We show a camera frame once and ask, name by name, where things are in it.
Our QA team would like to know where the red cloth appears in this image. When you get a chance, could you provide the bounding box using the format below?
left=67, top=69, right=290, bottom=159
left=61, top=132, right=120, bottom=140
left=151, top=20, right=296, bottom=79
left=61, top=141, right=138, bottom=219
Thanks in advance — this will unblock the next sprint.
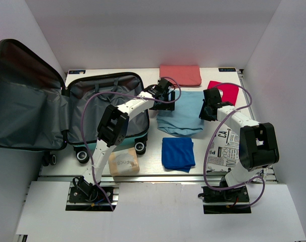
left=207, top=81, right=239, bottom=105

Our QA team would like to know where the salmon pink cloth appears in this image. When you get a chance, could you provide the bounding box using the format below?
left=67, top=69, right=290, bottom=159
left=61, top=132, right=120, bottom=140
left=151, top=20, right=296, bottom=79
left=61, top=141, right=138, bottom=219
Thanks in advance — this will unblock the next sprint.
left=160, top=65, right=202, bottom=87

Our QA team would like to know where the light blue cloth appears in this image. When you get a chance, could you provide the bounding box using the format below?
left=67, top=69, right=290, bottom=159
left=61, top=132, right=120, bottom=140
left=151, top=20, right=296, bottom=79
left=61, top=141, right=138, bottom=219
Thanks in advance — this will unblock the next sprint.
left=157, top=90, right=204, bottom=136

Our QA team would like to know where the newspaper print cloth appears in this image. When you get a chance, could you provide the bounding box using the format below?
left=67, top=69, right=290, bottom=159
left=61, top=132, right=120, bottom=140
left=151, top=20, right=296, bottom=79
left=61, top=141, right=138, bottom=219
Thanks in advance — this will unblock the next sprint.
left=206, top=127, right=267, bottom=182

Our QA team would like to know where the dark blue cloth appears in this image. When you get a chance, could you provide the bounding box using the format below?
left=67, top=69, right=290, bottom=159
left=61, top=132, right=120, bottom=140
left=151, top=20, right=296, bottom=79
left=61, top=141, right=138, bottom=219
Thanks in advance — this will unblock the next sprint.
left=162, top=138, right=195, bottom=173

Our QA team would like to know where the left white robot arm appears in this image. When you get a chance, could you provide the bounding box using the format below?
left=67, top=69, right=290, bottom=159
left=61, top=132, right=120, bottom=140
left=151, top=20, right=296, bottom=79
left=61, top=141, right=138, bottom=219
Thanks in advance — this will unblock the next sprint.
left=79, top=77, right=178, bottom=201

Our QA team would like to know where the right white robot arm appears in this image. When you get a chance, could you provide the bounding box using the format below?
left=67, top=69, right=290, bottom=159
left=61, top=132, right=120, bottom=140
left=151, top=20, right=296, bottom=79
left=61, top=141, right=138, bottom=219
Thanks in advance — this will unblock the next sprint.
left=199, top=87, right=279, bottom=201

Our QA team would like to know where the right blue table label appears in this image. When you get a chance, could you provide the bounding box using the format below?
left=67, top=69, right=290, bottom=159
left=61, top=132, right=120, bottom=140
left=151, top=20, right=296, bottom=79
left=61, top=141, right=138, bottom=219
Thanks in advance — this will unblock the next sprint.
left=218, top=68, right=236, bottom=72

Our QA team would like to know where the tan cardboard box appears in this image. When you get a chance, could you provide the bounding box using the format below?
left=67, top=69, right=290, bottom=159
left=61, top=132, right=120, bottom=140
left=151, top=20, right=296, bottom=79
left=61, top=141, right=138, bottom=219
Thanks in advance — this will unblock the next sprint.
left=108, top=148, right=140, bottom=176

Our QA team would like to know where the teal open suitcase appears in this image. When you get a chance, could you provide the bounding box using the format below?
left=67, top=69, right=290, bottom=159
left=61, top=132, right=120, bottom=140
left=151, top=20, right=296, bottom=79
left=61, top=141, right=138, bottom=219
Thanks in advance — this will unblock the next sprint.
left=0, top=39, right=144, bottom=164

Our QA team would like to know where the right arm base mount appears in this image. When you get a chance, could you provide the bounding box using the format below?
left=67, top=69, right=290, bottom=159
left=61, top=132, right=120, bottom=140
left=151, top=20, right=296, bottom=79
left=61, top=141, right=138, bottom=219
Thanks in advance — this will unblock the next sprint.
left=197, top=186, right=251, bottom=214

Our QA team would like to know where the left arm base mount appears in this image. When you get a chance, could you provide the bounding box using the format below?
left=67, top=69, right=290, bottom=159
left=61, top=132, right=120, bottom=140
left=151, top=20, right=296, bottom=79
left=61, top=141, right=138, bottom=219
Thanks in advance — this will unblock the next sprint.
left=66, top=176, right=117, bottom=212

